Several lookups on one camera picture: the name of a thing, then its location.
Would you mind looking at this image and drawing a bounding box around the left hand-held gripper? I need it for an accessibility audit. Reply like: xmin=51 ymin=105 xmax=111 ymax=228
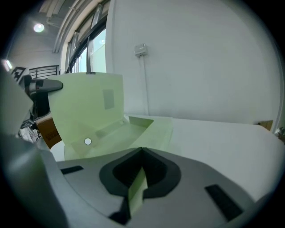
xmin=10 ymin=66 xmax=64 ymax=95

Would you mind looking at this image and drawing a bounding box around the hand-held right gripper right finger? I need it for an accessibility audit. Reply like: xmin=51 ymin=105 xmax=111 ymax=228
xmin=131 ymin=147 xmax=273 ymax=228

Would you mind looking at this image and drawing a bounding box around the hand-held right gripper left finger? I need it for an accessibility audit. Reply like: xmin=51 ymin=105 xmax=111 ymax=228
xmin=42 ymin=147 xmax=143 ymax=228

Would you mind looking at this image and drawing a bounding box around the pale green folder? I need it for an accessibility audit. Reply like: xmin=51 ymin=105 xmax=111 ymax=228
xmin=48 ymin=72 xmax=174 ymax=161

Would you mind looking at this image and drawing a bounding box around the black metal railing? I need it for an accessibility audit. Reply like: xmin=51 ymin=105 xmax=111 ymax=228
xmin=28 ymin=65 xmax=60 ymax=80

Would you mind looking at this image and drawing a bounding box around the large glass window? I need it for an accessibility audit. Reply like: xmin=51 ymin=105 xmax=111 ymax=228
xmin=65 ymin=20 xmax=108 ymax=74

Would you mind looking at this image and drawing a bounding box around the large cardboard box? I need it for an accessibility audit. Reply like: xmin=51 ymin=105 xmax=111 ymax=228
xmin=36 ymin=117 xmax=63 ymax=150

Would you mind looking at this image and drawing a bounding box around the white wall conduit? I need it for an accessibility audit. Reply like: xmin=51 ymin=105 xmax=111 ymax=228
xmin=138 ymin=55 xmax=150 ymax=115

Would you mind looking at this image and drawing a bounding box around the white wall junction box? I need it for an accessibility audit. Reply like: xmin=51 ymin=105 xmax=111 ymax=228
xmin=134 ymin=43 xmax=148 ymax=57

